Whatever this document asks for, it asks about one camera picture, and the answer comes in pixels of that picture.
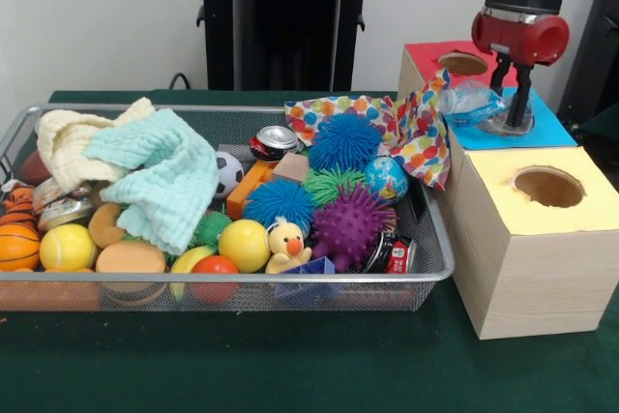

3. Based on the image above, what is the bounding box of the clear bottle with blue label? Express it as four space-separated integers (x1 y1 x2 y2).
438 79 536 136

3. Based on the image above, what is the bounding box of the black chair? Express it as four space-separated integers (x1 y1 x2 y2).
555 0 619 127

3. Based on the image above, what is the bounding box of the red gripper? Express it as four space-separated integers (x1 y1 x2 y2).
471 9 571 127

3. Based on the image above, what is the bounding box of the orange toy basketball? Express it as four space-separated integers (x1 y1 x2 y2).
0 222 41 273

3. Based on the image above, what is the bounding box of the wooden box with three holes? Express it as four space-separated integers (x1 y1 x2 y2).
398 39 619 339

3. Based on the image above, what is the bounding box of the dark green side table cloth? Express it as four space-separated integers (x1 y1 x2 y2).
577 103 619 141

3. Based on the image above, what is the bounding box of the shallow clear mesh bin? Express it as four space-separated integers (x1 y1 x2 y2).
0 102 455 313

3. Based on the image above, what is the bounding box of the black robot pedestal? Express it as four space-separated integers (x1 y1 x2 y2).
186 0 391 92

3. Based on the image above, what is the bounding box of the cream yellow cloth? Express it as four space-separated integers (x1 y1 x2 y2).
34 96 156 192

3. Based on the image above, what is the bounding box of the yellow plush duck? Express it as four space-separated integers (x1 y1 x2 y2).
264 221 313 275

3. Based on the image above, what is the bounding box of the large blue fuzzy spiky ball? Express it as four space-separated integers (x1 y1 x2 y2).
308 111 383 172

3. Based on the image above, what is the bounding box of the black white soccer ball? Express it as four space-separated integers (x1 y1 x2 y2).
215 150 246 200

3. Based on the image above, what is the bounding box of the large polka dot cloth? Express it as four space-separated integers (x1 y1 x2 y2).
283 69 454 191

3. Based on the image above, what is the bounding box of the purple spiky toy with eyes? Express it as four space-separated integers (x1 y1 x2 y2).
311 185 398 273

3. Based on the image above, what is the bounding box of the mint green muslin cloth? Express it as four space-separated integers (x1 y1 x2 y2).
84 107 220 254

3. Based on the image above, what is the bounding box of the yellow ball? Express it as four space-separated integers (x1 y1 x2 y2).
39 222 98 271

